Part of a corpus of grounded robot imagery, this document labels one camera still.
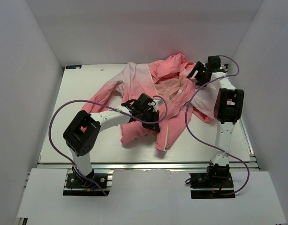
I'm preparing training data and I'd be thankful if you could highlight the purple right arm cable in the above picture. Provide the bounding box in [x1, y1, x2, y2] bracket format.
[185, 55, 250, 196]

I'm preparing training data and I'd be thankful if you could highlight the pink hooded zip jacket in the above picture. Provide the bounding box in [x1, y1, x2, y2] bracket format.
[82, 53, 214, 151]

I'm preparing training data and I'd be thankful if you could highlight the blue label sticker left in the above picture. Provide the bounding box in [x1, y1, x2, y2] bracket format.
[65, 65, 82, 69]

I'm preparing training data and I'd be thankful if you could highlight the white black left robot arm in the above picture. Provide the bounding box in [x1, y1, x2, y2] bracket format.
[63, 93, 164, 187]

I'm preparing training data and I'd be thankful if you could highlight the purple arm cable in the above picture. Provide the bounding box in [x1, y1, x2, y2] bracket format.
[48, 95, 168, 196]
[185, 55, 250, 196]

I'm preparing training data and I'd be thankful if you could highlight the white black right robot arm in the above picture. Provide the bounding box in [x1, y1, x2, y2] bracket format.
[187, 55, 244, 188]

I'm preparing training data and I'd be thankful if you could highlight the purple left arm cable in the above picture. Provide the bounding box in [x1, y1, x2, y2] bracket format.
[48, 95, 168, 196]

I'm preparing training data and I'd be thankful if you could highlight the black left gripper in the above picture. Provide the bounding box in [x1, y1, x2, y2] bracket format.
[138, 108, 160, 133]

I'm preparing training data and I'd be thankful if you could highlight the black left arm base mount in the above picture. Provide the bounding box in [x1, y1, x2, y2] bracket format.
[63, 172, 112, 197]

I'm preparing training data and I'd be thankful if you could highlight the aluminium table frame rail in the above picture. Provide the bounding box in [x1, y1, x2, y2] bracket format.
[37, 161, 259, 170]

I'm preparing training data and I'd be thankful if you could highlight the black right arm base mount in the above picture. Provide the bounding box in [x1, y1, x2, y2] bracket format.
[185, 172, 235, 199]

